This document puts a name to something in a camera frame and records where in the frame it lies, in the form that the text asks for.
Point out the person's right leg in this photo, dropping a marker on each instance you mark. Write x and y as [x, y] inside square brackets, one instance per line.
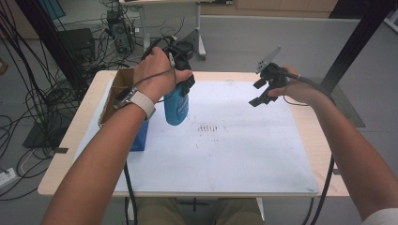
[237, 212]

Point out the person's leg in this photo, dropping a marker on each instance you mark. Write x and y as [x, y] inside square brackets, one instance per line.
[237, 212]
[156, 212]

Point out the cardboard box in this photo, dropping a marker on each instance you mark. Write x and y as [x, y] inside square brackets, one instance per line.
[122, 81]

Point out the wristwatch with beige band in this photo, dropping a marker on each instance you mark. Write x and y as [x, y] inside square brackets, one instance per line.
[140, 101]

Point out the computer tower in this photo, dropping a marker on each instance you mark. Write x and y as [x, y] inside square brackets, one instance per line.
[120, 31]

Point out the white sleeve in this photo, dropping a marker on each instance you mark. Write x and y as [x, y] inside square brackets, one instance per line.
[383, 218]

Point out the blue plastic bottle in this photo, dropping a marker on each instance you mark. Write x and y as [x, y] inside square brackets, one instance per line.
[176, 109]

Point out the person's left leg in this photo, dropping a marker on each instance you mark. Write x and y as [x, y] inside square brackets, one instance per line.
[156, 212]

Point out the black stand base plate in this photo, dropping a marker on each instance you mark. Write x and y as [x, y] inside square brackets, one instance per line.
[40, 137]

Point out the white table mat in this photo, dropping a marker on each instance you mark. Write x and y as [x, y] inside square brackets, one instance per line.
[234, 156]

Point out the white power strip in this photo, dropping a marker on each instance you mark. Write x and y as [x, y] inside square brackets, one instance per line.
[7, 177]

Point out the black metal stand post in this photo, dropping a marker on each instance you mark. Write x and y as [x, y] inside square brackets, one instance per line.
[47, 40]
[356, 40]

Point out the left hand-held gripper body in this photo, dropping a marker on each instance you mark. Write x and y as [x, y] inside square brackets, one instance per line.
[182, 54]

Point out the black equipment case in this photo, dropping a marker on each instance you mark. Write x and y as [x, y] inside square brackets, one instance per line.
[78, 43]

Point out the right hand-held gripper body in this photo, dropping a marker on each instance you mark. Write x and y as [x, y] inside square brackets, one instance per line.
[275, 76]

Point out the person's right hand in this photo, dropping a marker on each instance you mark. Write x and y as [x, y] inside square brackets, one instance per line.
[297, 90]

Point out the wooden cabinet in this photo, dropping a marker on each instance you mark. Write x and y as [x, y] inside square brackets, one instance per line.
[266, 7]

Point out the white desk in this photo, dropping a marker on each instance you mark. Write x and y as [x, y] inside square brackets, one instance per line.
[146, 28]

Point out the person's left hand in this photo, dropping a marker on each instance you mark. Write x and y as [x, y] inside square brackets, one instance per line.
[156, 75]

